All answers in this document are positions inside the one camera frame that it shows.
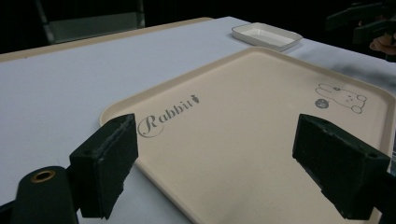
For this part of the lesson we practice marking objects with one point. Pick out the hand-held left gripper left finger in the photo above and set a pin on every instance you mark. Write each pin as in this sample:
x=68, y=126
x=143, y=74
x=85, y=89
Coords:
x=102, y=168

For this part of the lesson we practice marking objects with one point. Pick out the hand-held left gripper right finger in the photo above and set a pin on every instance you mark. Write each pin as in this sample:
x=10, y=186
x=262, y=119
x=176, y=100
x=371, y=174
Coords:
x=339, y=168

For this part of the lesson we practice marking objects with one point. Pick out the white rectangular dish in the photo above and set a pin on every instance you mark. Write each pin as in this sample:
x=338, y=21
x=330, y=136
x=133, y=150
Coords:
x=266, y=35

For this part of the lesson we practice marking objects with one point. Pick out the beige printed plastic tray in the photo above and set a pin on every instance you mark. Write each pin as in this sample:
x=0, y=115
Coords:
x=249, y=140

